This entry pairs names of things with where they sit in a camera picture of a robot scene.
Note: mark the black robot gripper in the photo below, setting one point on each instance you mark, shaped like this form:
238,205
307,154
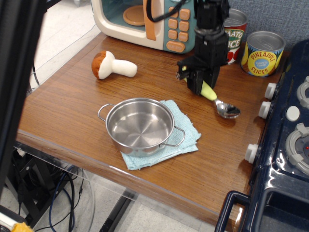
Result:
210,53

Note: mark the yellow handled metal spoon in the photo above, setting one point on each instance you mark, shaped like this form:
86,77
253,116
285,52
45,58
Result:
224,109

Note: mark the stainless steel pot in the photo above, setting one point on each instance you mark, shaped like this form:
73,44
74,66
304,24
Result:
138,127

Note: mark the tomato sauce can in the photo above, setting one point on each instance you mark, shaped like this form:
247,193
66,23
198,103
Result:
235,27

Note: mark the toy microwave teal cream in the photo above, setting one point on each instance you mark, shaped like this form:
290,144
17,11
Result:
127,20

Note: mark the pineapple slices can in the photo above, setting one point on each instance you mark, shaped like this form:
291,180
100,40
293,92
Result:
262,53

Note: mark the light blue cloth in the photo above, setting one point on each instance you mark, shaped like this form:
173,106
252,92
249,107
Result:
185,133

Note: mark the plush mushroom toy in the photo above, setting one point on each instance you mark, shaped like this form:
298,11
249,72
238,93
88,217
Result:
104,64

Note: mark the dark blue toy stove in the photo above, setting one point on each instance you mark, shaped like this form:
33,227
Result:
278,200

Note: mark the black table leg frame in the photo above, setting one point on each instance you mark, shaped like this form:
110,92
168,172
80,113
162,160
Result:
118,210

